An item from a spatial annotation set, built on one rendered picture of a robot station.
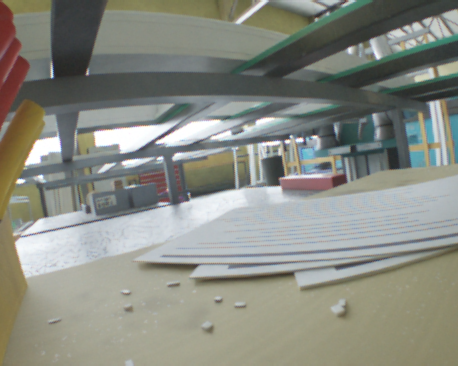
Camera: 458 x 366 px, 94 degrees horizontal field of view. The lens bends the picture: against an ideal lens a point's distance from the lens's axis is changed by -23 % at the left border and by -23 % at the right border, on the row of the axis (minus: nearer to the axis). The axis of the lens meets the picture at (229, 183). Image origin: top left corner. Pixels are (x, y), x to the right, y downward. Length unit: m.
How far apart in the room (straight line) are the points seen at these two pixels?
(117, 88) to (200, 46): 0.16
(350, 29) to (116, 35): 0.28
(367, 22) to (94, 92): 0.30
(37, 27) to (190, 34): 0.21
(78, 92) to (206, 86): 0.16
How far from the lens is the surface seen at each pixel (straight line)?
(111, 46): 0.38
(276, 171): 5.77
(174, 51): 0.40
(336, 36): 0.35
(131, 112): 0.79
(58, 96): 0.31
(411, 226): 0.20
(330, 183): 0.80
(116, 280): 0.20
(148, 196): 1.37
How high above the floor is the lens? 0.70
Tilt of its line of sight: 3 degrees down
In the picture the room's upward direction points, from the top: 10 degrees counter-clockwise
